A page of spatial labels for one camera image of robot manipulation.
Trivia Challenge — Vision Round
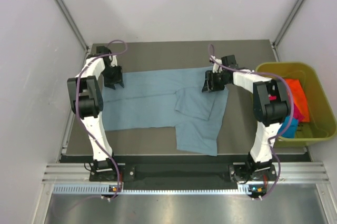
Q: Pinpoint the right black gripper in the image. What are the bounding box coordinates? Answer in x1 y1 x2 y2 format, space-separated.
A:
202 70 230 93

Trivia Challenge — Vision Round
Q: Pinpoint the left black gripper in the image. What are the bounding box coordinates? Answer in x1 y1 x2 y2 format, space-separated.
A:
101 64 124 89

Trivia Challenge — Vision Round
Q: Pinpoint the light blue t shirt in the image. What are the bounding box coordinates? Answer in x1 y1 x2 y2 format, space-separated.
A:
102 67 229 156

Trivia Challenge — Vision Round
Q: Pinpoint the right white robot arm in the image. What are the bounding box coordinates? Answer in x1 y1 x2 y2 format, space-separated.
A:
202 55 292 180

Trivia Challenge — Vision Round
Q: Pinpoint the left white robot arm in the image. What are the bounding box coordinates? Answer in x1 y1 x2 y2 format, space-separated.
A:
67 46 124 180

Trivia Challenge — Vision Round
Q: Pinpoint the orange t shirt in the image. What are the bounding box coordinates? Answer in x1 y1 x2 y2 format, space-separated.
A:
285 78 310 123

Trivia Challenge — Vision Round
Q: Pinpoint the magenta t shirt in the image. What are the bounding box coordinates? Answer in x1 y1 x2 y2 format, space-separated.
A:
269 95 305 123

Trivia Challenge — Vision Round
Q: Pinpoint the bright blue t shirt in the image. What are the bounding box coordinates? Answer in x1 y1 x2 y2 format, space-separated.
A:
277 116 299 138

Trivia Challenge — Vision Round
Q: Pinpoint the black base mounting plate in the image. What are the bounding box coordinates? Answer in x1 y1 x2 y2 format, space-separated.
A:
87 155 276 189

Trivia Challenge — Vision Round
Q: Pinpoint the olive green plastic bin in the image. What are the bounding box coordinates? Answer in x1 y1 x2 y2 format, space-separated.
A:
256 62 336 147

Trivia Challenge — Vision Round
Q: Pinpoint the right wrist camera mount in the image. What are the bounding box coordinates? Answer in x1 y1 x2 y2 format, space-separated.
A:
210 55 223 73

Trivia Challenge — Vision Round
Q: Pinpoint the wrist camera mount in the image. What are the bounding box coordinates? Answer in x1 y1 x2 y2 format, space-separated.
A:
109 55 118 67
210 55 223 73

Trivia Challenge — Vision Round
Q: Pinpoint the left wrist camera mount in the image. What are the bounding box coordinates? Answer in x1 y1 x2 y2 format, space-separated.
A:
109 55 118 67

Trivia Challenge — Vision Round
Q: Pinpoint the left aluminium corner post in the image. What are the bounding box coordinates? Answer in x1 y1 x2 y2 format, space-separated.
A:
54 0 89 52

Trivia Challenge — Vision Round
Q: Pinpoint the aluminium corner post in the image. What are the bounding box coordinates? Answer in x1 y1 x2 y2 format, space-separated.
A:
54 0 89 52
271 0 305 52

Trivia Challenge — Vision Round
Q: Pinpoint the slotted grey cable duct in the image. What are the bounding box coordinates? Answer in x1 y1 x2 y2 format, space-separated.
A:
53 184 263 195

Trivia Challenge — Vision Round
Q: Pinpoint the aluminium frame rail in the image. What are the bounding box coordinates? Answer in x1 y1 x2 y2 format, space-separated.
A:
42 162 330 184

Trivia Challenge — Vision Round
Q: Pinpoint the right aluminium corner post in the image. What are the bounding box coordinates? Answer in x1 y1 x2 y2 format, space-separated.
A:
271 0 305 52

